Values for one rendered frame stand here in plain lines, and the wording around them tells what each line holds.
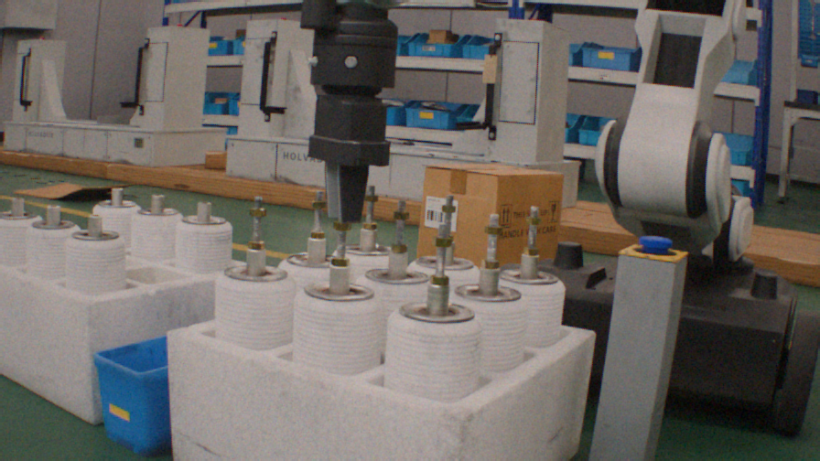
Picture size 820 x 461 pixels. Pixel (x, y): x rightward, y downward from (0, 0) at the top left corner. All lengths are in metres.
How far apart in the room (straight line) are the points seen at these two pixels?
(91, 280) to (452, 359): 0.56
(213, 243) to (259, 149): 2.38
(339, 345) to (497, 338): 0.17
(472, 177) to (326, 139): 1.20
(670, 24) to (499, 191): 0.82
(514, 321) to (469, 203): 1.15
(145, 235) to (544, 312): 0.69
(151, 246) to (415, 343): 0.69
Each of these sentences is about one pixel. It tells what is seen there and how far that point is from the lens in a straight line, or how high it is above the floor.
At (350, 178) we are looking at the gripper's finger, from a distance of 0.87.
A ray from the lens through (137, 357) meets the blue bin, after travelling 1.15.
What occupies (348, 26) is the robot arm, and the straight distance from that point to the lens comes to 0.85.
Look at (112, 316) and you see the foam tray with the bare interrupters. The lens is 1.15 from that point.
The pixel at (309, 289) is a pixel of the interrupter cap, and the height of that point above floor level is 0.25.
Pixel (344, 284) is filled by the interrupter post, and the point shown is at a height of 0.26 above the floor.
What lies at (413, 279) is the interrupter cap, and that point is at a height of 0.25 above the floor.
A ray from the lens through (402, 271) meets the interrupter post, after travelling 1.00.
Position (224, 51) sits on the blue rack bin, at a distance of 7.52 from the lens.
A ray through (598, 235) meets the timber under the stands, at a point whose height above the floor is 0.06.
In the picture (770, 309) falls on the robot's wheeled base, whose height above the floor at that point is 0.20.
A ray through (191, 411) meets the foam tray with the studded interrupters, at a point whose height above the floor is 0.09.
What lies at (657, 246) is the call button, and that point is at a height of 0.32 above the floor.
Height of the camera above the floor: 0.46
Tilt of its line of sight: 9 degrees down
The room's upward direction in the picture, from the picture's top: 4 degrees clockwise
